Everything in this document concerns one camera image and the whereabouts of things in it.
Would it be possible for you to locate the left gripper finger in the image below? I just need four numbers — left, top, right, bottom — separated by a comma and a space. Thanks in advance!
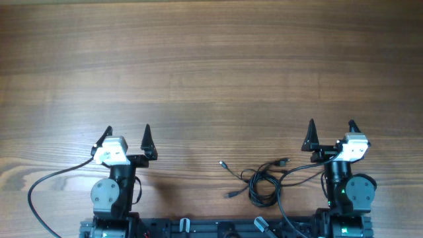
91, 126, 113, 156
140, 124, 158, 161

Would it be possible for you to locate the thick black USB cable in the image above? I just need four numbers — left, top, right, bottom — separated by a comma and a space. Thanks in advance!
224, 157, 291, 208

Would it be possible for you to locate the thin black USB cable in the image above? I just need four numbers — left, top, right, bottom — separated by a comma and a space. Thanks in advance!
219, 160, 325, 188

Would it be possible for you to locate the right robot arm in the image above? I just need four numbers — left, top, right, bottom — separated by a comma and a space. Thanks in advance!
301, 119, 377, 237

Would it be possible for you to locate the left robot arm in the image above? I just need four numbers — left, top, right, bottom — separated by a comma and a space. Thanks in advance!
79, 125, 158, 238

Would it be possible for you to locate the right camera cable black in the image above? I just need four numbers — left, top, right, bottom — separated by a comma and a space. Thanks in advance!
275, 153, 340, 238

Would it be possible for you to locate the camera cable black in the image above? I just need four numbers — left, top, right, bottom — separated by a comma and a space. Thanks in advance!
27, 156, 95, 238
275, 153, 340, 238

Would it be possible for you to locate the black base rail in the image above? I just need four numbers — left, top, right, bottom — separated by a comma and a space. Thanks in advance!
79, 216, 374, 238

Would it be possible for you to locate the left camera cable black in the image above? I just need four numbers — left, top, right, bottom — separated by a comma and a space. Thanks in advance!
27, 156, 95, 238

